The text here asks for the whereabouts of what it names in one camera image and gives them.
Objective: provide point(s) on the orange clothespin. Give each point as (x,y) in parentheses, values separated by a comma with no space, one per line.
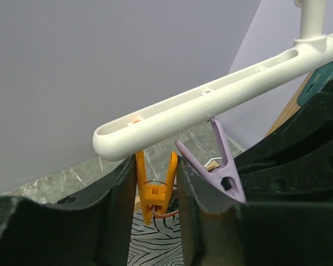
(154,195)

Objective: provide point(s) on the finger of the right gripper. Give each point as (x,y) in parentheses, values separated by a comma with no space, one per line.
(308,129)
(308,178)

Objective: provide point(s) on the teal clothespin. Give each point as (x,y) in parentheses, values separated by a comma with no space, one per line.
(320,77)

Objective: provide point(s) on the wooden hanging rack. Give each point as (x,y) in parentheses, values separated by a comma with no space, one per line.
(290,108)

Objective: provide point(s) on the grey striped boxer underwear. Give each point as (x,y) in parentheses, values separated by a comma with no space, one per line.
(158,243)

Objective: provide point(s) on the purple clothespin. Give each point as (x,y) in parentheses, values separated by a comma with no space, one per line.
(225,177)

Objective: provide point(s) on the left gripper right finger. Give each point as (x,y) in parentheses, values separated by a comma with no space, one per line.
(218,230)

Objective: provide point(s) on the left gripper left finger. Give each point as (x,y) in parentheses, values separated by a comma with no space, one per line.
(89,227)

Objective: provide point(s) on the white plastic hanger bar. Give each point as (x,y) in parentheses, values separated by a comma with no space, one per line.
(146,127)

